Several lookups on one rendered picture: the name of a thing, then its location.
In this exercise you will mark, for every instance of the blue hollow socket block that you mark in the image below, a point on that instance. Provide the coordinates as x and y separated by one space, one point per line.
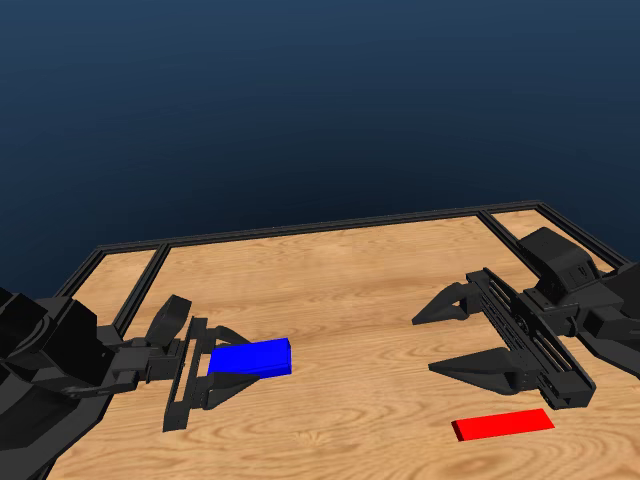
250 357

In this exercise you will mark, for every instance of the thin red peg bar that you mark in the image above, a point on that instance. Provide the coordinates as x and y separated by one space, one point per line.
502 425

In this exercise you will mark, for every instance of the black table frame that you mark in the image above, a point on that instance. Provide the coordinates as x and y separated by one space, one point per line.
300 229

